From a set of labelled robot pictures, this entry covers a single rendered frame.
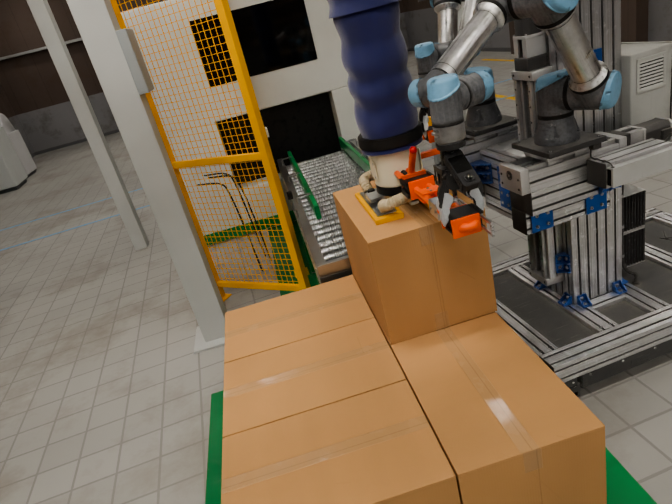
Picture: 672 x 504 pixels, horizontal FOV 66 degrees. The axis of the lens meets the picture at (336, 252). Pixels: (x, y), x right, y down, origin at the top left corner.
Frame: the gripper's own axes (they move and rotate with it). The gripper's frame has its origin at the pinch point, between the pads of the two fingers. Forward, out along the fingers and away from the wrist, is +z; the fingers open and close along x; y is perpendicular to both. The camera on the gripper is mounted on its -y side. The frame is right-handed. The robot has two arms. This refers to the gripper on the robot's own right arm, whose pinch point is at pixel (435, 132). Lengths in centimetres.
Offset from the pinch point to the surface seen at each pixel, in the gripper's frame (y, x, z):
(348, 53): 35, -36, -41
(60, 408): -53, -220, 109
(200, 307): -74, -132, 83
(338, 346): 49, -64, 54
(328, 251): -37, -53, 54
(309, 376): 61, -76, 54
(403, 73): 38, -20, -31
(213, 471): 31, -128, 109
